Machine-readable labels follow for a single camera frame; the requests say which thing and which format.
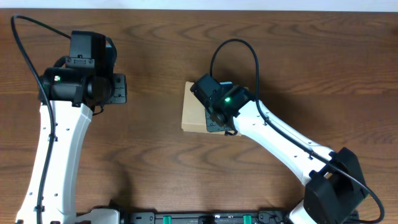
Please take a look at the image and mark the brown cardboard box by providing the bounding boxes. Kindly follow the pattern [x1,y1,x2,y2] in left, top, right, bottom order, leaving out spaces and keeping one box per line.
[181,82,234,135]

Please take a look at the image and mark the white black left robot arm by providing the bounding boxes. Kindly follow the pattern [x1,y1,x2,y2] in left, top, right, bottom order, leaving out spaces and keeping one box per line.
[16,30,127,223]

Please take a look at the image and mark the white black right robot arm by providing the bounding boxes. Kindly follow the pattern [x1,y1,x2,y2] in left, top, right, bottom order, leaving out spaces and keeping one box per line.
[190,75,368,223]

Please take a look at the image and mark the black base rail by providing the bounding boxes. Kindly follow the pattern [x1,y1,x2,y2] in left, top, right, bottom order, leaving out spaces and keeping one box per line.
[119,210,292,224]

